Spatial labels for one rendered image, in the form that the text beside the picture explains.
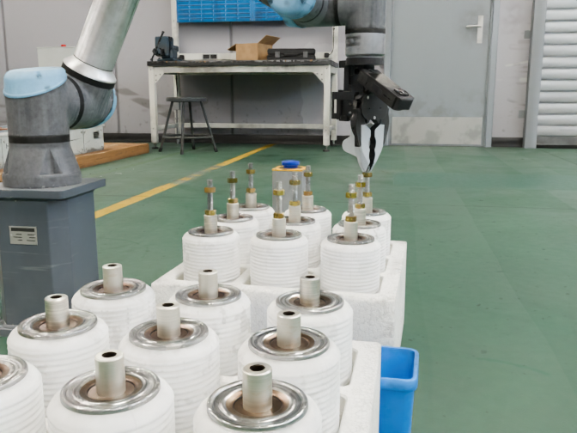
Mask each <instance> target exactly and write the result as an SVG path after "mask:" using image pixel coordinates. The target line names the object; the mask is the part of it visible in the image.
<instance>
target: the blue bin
mask: <svg viewBox="0 0 577 433"><path fill-rule="evenodd" d="M418 365H419V353H418V352H417V351H416V350H414V349H411V348H403V347H393V346H383V345H382V346H381V362H380V417H379V433H410V432H411V421H412V411H413V400H414V391H415V390H416V389H417V384H418Z"/></svg>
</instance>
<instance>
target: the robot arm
mask: <svg viewBox="0 0 577 433"><path fill-rule="evenodd" d="M259 1H260V2H261V3H263V4H265V5H267V6H268V7H270V8H272V9H273V10H274V11H275V12H276V13H277V14H279V15H280V16H282V19H283V20H284V23H285V24H286V25H287V26H288V27H298V28H305V27H338V26H345V56H346V57H347V58H346V60H341V61H339V68H344V79H343V90H341V89H339V90H338V92H332V103H331V118H332V119H339V121H350V126H351V129H350V136H349V137H348V138H346V139H345V140H343V150H344V151H346V152H348V153H350V154H351V155H353V156H356V158H357V161H358V163H359V166H360V168H361V170H362V172H366V171H367V167H368V166H370V167H369V169H370V171H372V169H373V167H374V164H375V163H376V162H377V160H378V157H379V155H380V152H381V150H382V147H383V145H384V144H385V141H386V136H387V132H388V129H389V108H388V107H390V108H391V109H392V110H395V111H402V110H410V106H411V104H412V102H413V100H414V97H413V96H412V95H410V94H409V93H408V92H407V91H405V90H404V89H402V88H401V87H399V86H398V85H397V84H396V83H395V82H393V81H392V80H391V79H390V78H388V77H387V76H385V75H384V74H383V73H381V72H380V71H379V70H375V69H374V66H378V65H384V59H383V58H382V57H383V56H385V52H386V0H259ZM139 2H140V0H93V2H92V5H91V8H90V10H89V12H88V17H87V19H86V21H85V24H84V27H83V29H82V33H81V36H80V38H79V40H78V43H77V45H76V49H75V52H74V54H73V55H71V56H69V57H67V58H64V60H63V62H62V65H61V67H34V68H24V69H16V70H10V71H8V72H6V74H5V75H4V78H3V85H4V89H3V95H4V98H5V108H6V118H7V128H8V137H9V150H8V154H7V157H6V161H5V164H4V168H3V174H2V179H3V186H5V187H9V188H21V189H36V188H53V187H61V186H73V185H76V184H80V183H82V172H81V169H80V168H79V165H78V163H77V160H76V157H75V155H74V152H73V150H72V148H71V145H70V129H89V128H93V127H96V126H98V125H102V124H104V123H106V122H107V121H108V120H109V119H110V118H111V117H112V115H113V113H114V111H115V108H116V105H117V96H116V95H115V89H114V86H115V83H116V81H117V80H116V78H115V76H114V74H113V72H112V70H113V68H114V65H115V64H116V61H117V58H118V55H119V53H120V50H121V48H122V45H123V43H124V41H125V37H126V35H127V33H128V30H129V27H130V25H131V22H132V19H133V16H134V14H135V12H136V10H137V6H138V4H139ZM334 100H337V113H334ZM370 120H372V121H373V122H374V123H369V121H370ZM365 124H367V125H365Z"/></svg>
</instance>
